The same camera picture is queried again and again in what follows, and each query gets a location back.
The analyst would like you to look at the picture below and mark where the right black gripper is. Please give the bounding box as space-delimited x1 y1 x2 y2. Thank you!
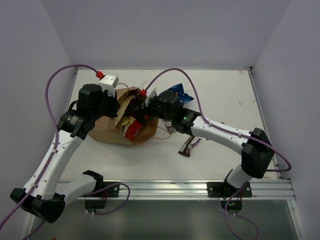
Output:
131 93 175 127

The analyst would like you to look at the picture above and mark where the blue snack bag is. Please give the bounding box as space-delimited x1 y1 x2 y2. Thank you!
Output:
159 83 194 104

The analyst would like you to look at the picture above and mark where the brown chocolate bar wrapper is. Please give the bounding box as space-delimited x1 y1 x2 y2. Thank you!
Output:
164 122 176 134

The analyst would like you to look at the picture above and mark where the brown paper bag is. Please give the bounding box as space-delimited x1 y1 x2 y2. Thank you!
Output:
89 87 171 146

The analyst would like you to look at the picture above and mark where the red chip bag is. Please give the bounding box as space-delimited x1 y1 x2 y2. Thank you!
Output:
125 120 142 142

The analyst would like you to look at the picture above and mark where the brown purple chocolate bar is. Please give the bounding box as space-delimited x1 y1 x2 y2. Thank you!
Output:
178 136 202 157

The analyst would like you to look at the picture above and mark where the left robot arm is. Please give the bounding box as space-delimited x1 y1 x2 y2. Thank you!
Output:
10 84 120 223

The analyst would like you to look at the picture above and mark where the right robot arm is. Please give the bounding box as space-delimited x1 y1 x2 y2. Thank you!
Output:
129 90 274 198

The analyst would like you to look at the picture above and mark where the yellow chip bag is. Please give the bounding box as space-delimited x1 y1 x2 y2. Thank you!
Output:
116 116 135 134

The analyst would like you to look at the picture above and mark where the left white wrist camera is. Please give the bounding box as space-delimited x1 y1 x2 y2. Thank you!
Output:
98 74 119 97

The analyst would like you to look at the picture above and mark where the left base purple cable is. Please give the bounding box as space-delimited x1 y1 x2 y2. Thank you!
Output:
84 183 131 216

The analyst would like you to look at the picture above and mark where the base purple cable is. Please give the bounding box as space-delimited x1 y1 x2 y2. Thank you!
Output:
84 183 131 216
221 192 260 240

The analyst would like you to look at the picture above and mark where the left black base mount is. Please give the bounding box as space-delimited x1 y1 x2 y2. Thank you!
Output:
81 181 120 198

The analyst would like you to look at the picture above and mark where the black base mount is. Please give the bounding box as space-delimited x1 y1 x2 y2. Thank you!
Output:
81 181 120 198
206 181 253 200

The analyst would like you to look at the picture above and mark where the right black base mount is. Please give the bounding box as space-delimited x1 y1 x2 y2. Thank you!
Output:
206 181 253 200

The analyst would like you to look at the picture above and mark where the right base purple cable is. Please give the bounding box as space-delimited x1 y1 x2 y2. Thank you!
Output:
221 192 260 240

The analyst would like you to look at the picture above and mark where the aluminium front rail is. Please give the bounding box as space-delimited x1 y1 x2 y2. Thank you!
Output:
34 178 297 201

